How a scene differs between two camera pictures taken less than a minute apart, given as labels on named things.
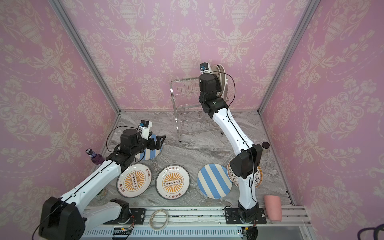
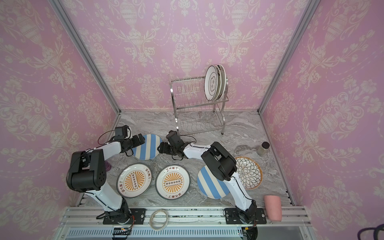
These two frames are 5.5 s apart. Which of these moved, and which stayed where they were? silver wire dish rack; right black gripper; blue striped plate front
Moved: right black gripper
Stayed: blue striped plate front; silver wire dish rack
